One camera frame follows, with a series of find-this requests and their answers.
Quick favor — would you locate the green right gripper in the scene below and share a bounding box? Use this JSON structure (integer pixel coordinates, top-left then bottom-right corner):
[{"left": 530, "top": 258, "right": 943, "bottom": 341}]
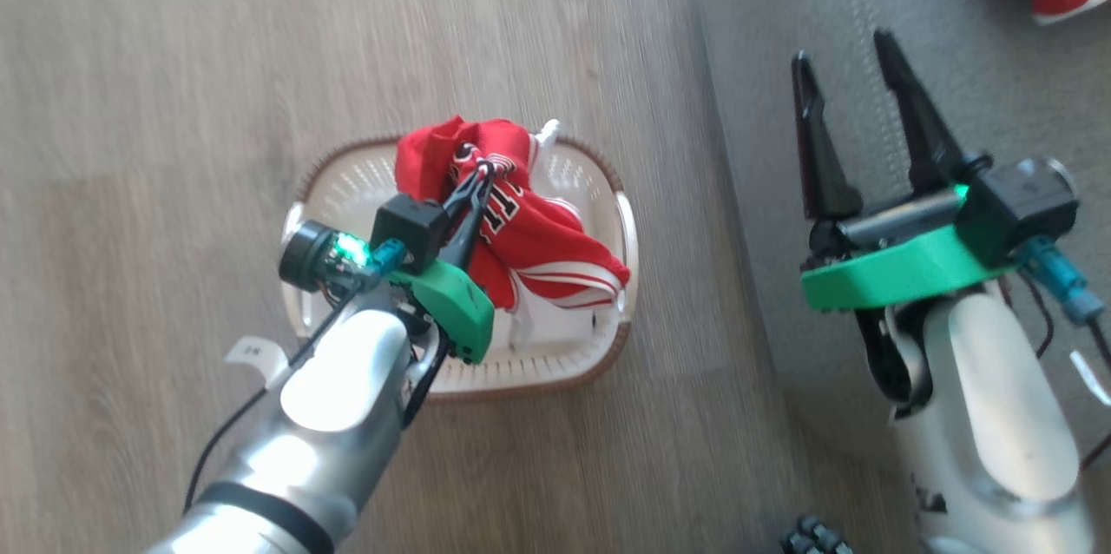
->
[{"left": 791, "top": 29, "right": 1016, "bottom": 313}]

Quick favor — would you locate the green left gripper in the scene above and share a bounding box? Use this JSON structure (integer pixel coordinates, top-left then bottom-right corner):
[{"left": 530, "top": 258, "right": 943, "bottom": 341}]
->
[{"left": 386, "top": 168, "right": 496, "bottom": 365}]

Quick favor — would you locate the red jersey with lettering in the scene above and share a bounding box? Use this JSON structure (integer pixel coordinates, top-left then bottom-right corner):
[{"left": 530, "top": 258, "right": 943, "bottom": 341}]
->
[{"left": 395, "top": 114, "right": 632, "bottom": 313}]

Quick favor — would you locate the white laundry basket brown rim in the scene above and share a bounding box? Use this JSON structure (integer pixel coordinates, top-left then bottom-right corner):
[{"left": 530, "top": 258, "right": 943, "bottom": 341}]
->
[{"left": 279, "top": 133, "right": 639, "bottom": 403}]

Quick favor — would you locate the blue connector cable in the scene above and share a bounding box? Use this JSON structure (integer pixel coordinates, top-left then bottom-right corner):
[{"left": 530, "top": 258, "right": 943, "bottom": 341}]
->
[{"left": 1020, "top": 237, "right": 1106, "bottom": 326}]

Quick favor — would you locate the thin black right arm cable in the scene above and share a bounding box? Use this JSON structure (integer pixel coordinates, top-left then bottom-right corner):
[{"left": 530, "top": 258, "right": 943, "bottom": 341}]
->
[{"left": 1007, "top": 270, "right": 1057, "bottom": 361}]

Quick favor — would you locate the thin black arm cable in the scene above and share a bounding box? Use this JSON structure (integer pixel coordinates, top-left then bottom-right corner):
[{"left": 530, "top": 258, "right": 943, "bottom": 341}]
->
[
  {"left": 182, "top": 293, "right": 365, "bottom": 517},
  {"left": 1007, "top": 270, "right": 1057, "bottom": 361}
]

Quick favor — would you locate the white cable tag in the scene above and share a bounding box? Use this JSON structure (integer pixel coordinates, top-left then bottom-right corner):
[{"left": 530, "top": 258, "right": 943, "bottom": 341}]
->
[{"left": 224, "top": 335, "right": 289, "bottom": 390}]

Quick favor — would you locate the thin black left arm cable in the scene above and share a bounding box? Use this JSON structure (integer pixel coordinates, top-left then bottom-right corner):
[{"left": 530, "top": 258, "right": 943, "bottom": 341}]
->
[{"left": 182, "top": 293, "right": 365, "bottom": 517}]

